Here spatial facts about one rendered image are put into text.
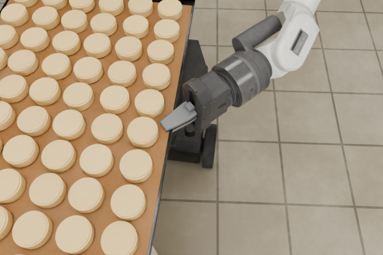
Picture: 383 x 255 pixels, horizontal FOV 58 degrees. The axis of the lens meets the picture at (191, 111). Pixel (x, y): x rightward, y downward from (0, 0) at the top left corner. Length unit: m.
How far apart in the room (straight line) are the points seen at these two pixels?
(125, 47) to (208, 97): 0.20
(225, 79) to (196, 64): 1.11
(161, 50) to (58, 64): 0.19
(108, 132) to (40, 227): 0.17
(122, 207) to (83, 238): 0.06
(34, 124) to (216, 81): 0.31
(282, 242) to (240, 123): 0.58
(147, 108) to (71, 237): 0.23
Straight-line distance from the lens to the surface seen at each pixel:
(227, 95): 0.59
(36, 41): 0.73
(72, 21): 0.74
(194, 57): 1.74
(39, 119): 0.62
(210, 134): 1.47
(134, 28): 0.70
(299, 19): 0.66
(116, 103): 0.60
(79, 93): 0.62
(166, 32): 0.68
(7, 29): 0.77
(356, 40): 2.25
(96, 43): 0.69
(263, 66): 0.62
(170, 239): 1.54
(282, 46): 0.63
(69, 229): 0.53
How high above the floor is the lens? 1.51
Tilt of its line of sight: 60 degrees down
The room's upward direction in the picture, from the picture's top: straight up
